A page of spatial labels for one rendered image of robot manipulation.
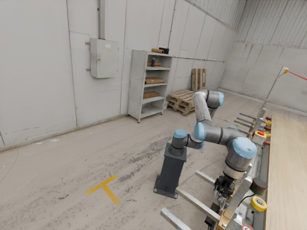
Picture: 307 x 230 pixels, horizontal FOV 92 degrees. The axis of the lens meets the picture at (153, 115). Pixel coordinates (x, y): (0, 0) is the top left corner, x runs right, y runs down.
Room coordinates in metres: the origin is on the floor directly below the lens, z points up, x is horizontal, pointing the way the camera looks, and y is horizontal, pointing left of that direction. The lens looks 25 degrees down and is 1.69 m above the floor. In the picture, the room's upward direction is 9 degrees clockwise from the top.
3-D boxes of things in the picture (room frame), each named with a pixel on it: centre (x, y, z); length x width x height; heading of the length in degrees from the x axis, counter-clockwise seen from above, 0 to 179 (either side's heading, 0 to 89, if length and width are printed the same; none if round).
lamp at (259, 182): (0.54, -0.55, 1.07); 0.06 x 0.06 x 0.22; 56
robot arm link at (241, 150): (0.55, -0.41, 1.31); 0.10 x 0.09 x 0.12; 174
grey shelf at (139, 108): (3.53, 0.21, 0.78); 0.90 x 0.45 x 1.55; 142
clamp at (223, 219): (0.54, -0.50, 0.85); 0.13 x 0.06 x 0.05; 146
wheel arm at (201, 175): (0.77, -0.58, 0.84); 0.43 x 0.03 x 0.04; 56
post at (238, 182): (0.77, -0.66, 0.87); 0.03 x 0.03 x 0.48; 56
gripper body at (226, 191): (0.54, -0.40, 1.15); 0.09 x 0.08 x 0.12; 146
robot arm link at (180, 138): (1.44, -0.34, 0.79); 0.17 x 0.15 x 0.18; 84
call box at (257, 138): (0.98, -0.80, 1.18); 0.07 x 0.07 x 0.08; 56
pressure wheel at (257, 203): (0.66, -0.75, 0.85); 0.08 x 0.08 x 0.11
